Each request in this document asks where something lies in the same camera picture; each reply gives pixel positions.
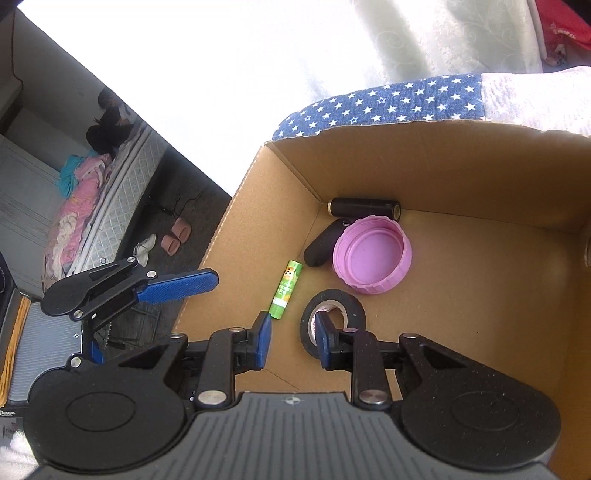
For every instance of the brown cardboard box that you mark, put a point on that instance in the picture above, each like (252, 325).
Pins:
(461, 286)

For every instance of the bed with quilted mattress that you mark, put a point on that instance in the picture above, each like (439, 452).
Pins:
(120, 194)

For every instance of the red floral cloth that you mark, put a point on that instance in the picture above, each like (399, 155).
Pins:
(568, 27)

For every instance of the blue star blanket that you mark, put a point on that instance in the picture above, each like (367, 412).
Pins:
(392, 101)

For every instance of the white star blanket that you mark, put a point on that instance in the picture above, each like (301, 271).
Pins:
(531, 101)

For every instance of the green lip balm stick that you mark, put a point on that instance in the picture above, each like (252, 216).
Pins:
(286, 288)

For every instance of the pink slipper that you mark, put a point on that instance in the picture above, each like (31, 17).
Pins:
(181, 228)
(170, 244)

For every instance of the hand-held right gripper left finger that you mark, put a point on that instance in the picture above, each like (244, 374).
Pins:
(262, 341)

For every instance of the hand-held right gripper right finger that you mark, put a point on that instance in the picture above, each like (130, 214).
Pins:
(322, 341)

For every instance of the pile of clothes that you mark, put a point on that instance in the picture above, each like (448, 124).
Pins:
(83, 184)

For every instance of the black oval object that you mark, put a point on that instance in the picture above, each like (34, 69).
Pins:
(321, 247)

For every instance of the pink plastic lid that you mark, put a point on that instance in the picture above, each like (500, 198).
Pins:
(369, 254)

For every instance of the white shoe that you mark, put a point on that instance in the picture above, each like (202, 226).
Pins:
(144, 249)

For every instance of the white curtain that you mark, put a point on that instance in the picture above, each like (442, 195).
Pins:
(415, 37)

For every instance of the dark cloth bundle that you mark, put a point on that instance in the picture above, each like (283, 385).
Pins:
(108, 129)

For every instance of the black tape roll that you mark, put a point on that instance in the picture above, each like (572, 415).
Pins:
(355, 314)

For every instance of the black tube gold end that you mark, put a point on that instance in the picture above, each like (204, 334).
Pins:
(360, 208)

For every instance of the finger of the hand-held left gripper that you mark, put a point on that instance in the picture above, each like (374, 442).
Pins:
(96, 353)
(184, 285)

